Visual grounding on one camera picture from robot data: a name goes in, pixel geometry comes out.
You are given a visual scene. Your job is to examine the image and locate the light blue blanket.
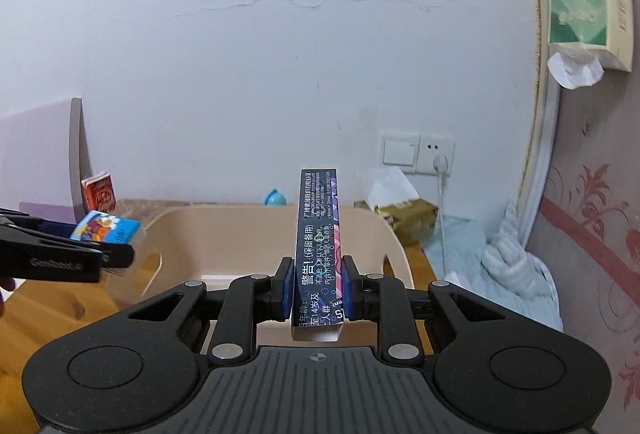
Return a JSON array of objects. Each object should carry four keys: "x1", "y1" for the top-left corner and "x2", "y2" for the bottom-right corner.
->
[{"x1": 421, "y1": 202, "x2": 563, "y2": 331}]

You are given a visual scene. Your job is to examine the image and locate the dark blue long box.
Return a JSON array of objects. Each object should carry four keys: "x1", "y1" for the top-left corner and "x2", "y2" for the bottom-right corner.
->
[{"x1": 291, "y1": 168, "x2": 345, "y2": 342}]

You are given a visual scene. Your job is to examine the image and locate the white wall socket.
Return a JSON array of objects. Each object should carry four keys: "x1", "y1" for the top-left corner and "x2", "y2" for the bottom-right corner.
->
[{"x1": 416, "y1": 134, "x2": 456, "y2": 176}]

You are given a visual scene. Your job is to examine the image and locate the green hanging tissue box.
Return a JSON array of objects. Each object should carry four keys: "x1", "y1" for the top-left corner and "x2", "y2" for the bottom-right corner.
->
[{"x1": 548, "y1": 0, "x2": 634, "y2": 90}]

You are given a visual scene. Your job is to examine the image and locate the purple white board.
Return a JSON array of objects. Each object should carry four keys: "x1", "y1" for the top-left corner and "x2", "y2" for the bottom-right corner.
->
[{"x1": 0, "y1": 98, "x2": 85, "y2": 224}]

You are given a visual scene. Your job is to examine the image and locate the beige plastic storage basket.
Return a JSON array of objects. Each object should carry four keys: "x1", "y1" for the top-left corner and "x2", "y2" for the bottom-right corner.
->
[{"x1": 104, "y1": 204, "x2": 417, "y2": 358}]

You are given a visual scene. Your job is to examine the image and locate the white wall switch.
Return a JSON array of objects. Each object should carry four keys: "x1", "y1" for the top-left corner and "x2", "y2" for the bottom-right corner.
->
[{"x1": 381, "y1": 133, "x2": 419, "y2": 172}]

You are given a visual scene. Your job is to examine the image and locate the small blue round object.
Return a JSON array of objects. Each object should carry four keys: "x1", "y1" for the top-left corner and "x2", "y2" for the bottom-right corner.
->
[{"x1": 262, "y1": 189, "x2": 288, "y2": 207}]

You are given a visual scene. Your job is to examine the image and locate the white plug with cable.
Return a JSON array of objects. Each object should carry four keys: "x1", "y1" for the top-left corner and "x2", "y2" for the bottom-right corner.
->
[{"x1": 433, "y1": 154, "x2": 449, "y2": 276}]

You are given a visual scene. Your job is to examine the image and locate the colourful small cartoon box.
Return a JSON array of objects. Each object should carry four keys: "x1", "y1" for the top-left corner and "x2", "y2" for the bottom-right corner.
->
[{"x1": 70, "y1": 210, "x2": 142, "y2": 245}]

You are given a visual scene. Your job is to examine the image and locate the white bed headboard frame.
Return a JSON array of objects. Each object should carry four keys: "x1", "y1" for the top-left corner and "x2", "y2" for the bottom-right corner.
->
[{"x1": 518, "y1": 0, "x2": 560, "y2": 246}]

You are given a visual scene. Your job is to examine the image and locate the gold tissue pack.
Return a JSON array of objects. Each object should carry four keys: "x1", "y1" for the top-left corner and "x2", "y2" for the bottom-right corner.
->
[{"x1": 360, "y1": 167, "x2": 438, "y2": 246}]

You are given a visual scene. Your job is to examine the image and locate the red white small carton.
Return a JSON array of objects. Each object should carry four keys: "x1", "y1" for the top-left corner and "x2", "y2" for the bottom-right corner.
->
[{"x1": 81, "y1": 172, "x2": 116, "y2": 213}]

